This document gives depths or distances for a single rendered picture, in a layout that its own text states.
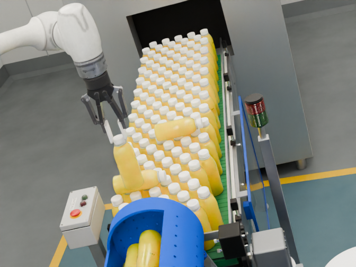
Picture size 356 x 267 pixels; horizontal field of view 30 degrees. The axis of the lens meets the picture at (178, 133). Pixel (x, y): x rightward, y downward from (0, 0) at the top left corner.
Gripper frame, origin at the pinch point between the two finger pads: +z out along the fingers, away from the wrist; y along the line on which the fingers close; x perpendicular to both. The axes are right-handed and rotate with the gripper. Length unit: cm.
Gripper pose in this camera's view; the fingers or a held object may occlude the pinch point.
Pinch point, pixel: (115, 130)
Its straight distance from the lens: 207.1
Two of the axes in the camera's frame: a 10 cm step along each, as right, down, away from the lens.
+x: 0.3, -5.0, 8.7
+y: 9.6, -2.2, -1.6
